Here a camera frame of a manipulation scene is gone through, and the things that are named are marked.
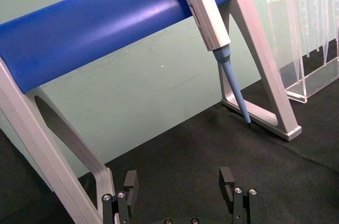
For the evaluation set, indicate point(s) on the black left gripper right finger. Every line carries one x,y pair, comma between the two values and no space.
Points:
227,184

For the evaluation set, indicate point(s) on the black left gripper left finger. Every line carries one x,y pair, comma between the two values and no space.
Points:
131,187

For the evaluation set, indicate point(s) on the black table cloth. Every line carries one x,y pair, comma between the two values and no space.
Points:
198,150

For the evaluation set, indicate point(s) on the clear acrylic pipette rack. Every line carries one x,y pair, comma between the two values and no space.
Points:
299,90

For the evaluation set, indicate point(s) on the blue bar pipette stand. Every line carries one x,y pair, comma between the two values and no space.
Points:
92,28

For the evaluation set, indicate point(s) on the white and blue pipette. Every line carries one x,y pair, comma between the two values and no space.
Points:
206,14

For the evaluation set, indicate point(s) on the clear plastic transfer pipette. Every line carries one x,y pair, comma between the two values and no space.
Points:
325,28
334,1
292,22
317,17
307,22

